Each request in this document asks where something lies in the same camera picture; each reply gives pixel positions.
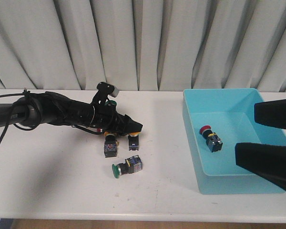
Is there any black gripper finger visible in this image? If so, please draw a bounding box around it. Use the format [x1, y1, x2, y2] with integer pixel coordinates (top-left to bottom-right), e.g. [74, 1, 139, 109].
[235, 143, 286, 191]
[254, 99, 286, 130]
[123, 114, 143, 135]

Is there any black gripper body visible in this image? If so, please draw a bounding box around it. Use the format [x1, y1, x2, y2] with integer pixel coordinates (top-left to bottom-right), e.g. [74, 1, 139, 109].
[90, 105, 129, 133]

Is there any yellow push button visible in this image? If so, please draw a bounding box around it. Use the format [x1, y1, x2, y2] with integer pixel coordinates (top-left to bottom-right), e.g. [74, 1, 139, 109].
[128, 132, 140, 151]
[103, 132, 119, 158]

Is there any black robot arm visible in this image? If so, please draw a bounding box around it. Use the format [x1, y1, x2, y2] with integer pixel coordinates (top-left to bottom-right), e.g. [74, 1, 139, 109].
[0, 89, 286, 194]

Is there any blue plastic box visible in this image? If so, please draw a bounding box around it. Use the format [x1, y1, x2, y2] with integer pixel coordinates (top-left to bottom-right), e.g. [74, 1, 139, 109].
[183, 88, 286, 195]

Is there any upright green push button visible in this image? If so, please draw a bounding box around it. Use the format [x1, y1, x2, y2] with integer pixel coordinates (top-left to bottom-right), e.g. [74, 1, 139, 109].
[105, 100, 117, 106]

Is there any lying yellow push button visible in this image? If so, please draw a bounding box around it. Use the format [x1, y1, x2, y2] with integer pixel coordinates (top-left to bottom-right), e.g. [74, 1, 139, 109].
[103, 132, 119, 158]

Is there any lying green push button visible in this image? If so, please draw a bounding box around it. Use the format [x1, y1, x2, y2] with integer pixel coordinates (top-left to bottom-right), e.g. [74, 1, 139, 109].
[112, 155, 143, 178]

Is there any grey pleated curtain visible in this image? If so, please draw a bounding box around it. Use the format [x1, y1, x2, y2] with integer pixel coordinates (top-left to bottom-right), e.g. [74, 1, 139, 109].
[0, 0, 286, 92]

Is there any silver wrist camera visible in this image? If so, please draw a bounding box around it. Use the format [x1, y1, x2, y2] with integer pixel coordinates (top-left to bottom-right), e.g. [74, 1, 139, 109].
[97, 82, 119, 98]

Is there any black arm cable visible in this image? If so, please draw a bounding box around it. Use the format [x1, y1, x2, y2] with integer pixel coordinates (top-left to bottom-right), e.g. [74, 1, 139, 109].
[0, 89, 29, 158]

